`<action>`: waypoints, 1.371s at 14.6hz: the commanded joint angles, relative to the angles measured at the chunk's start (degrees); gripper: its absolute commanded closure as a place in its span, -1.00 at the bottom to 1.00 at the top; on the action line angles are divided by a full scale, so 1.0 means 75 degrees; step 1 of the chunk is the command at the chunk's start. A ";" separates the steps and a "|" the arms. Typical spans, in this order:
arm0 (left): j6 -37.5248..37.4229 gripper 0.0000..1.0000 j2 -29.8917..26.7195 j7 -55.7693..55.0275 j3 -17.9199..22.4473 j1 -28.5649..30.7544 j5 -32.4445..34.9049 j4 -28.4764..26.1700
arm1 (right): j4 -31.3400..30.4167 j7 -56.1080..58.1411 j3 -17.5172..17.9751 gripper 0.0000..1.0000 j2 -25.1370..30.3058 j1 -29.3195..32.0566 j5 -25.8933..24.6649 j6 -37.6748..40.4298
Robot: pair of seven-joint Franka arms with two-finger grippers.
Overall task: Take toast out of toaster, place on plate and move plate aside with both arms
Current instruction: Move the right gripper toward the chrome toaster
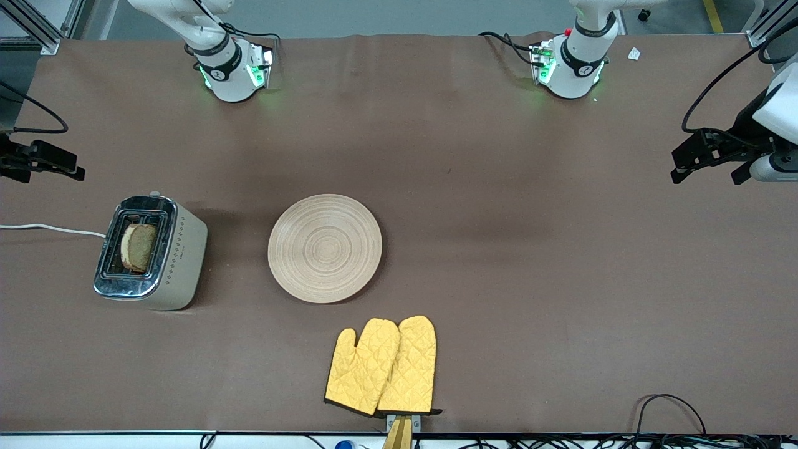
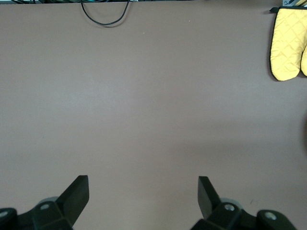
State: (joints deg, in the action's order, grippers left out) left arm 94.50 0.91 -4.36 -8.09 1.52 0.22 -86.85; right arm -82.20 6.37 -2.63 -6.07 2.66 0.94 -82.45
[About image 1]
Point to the small blue round object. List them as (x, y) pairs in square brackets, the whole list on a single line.
[(344, 445)]

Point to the aluminium frame profile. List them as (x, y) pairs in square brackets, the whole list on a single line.
[(770, 28), (37, 28)]

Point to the yellow quilted oven mitt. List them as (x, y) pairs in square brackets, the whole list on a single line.
[(414, 368), (361, 368)]

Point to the beige chrome two-slot toaster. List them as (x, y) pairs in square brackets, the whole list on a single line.
[(181, 262)]

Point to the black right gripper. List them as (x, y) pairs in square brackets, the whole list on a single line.
[(12, 159)]

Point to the small white paper scrap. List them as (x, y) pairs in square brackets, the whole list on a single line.
[(634, 53)]

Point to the wooden stand with metal bracket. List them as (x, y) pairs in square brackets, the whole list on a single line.
[(399, 433)]

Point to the black caster wheel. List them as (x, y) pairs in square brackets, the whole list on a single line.
[(644, 14)]

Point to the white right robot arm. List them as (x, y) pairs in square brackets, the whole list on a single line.
[(227, 75)]

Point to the brown bread toast slice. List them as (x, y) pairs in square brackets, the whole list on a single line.
[(140, 248)]

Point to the round wooden plate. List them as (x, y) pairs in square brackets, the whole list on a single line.
[(324, 249)]

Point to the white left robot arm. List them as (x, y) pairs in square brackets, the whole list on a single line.
[(580, 65)]

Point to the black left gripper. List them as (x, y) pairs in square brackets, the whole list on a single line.
[(745, 125)]

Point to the brown table cover mat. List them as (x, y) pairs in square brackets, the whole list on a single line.
[(436, 156)]

